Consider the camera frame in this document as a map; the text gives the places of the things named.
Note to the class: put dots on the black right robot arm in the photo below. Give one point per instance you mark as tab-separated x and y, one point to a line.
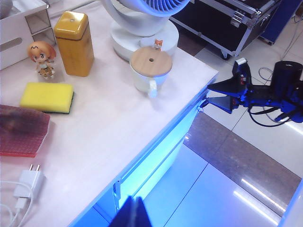
287	80

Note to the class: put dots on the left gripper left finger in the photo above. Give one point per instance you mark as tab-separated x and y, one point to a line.
125	215

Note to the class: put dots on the white round desk fan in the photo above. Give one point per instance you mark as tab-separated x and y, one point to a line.
127	40

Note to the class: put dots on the white desk drawer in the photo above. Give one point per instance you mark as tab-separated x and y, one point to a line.
151	165

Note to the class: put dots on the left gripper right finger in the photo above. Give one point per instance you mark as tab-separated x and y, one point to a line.
143	215

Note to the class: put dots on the blue board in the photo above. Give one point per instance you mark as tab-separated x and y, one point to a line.
284	19

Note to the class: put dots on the orange-haired anime figurine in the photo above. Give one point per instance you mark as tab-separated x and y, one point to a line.
41	55

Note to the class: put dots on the yellow tea tin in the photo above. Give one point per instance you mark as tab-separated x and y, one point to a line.
73	49

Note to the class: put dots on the red patterned pouch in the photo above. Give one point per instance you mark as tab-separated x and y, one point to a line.
21	132

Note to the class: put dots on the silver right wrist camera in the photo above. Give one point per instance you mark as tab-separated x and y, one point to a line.
241	65

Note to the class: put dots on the black metal-edged flight case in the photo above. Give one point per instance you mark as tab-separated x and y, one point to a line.
208	26

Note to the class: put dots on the wooden lid with fox figure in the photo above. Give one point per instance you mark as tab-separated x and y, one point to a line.
146	62

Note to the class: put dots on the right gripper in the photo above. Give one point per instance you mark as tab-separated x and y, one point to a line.
243	92

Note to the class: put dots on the white ceramic mug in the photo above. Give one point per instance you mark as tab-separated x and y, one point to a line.
142	82

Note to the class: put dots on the yellow green cleaning sponge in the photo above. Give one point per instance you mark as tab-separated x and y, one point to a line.
45	95

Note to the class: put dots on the white tissue box organizer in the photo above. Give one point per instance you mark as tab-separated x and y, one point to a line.
14	30

